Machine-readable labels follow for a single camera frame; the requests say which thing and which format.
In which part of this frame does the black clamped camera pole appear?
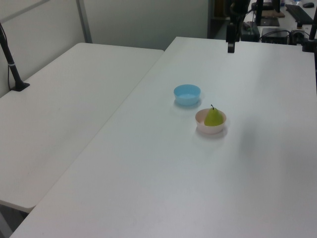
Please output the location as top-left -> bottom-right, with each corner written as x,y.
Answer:
300,14 -> 317,53

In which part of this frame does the black camera pole with base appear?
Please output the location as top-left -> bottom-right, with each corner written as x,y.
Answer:
0,22 -> 31,93

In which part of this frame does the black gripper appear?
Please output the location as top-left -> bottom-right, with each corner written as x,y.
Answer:
226,22 -> 236,54

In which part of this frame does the dark desk device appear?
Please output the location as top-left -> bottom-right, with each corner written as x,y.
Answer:
240,21 -> 261,42

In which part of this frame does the blue plastic bowl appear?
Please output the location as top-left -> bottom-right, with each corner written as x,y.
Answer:
173,84 -> 202,107

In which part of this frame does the black monitor stand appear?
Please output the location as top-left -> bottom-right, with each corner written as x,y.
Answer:
254,0 -> 281,27

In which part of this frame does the black keyboard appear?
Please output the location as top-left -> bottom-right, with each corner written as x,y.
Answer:
284,3 -> 314,25

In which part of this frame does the green pear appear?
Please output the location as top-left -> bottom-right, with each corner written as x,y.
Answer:
204,104 -> 223,127

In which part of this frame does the brown board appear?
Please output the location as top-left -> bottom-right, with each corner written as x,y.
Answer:
262,9 -> 286,18

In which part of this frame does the white side table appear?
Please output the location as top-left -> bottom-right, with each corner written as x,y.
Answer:
0,42 -> 165,213

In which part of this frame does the pink plastic bowl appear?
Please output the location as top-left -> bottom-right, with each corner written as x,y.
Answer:
195,108 -> 228,135

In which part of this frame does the grey partition post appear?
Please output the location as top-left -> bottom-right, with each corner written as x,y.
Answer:
75,0 -> 93,44

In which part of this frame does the black electronics box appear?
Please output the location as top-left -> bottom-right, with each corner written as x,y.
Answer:
261,27 -> 291,45

